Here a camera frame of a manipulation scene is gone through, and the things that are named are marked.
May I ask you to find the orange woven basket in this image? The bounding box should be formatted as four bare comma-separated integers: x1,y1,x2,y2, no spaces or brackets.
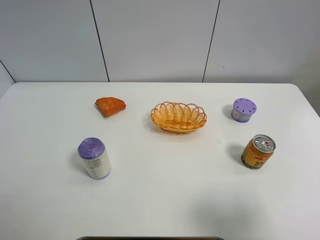
150,101,207,134

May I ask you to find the orange waffle piece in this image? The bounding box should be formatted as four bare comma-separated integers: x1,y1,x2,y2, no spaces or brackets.
95,97,126,118

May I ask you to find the gold drink can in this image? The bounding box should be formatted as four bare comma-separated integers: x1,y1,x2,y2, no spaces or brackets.
241,134,276,170

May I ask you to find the purple lidded small container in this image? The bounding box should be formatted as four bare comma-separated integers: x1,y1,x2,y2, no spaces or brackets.
230,98,257,123

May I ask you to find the purple and white roll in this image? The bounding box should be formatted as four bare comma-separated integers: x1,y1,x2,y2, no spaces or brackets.
77,137,112,180

